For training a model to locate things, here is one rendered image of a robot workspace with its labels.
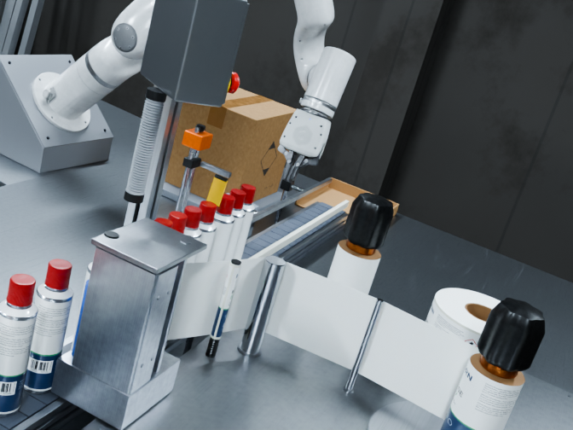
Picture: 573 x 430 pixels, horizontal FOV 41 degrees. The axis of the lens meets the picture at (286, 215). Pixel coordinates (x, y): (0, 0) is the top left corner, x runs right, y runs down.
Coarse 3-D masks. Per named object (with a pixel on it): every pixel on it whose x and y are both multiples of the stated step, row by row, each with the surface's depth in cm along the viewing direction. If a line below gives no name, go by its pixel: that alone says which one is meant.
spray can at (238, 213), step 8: (232, 192) 156; (240, 192) 157; (240, 200) 156; (240, 208) 157; (240, 216) 157; (240, 224) 158; (232, 232) 157; (232, 240) 158; (232, 248) 159; (232, 256) 161
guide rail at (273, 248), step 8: (344, 200) 228; (336, 208) 219; (320, 216) 209; (328, 216) 214; (304, 224) 200; (312, 224) 202; (296, 232) 193; (304, 232) 198; (280, 240) 185; (288, 240) 188; (272, 248) 179; (280, 248) 184; (256, 256) 172; (264, 256) 176
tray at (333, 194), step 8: (328, 184) 265; (336, 184) 264; (344, 184) 263; (312, 192) 250; (320, 192) 257; (328, 192) 260; (336, 192) 262; (344, 192) 263; (352, 192) 262; (360, 192) 261; (368, 192) 260; (296, 200) 239; (304, 200) 244; (312, 200) 246; (320, 200) 248; (328, 200) 251; (336, 200) 253; (352, 200) 258; (344, 208) 248
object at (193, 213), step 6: (186, 210) 140; (192, 210) 140; (198, 210) 141; (192, 216) 140; (198, 216) 140; (192, 222) 140; (198, 222) 141; (186, 228) 141; (192, 228) 141; (198, 228) 143; (186, 234) 140; (192, 234) 140; (198, 234) 141; (198, 240) 142; (192, 258) 143
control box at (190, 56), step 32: (160, 0) 134; (192, 0) 124; (224, 0) 125; (160, 32) 133; (192, 32) 124; (224, 32) 127; (160, 64) 133; (192, 64) 127; (224, 64) 130; (192, 96) 129; (224, 96) 133
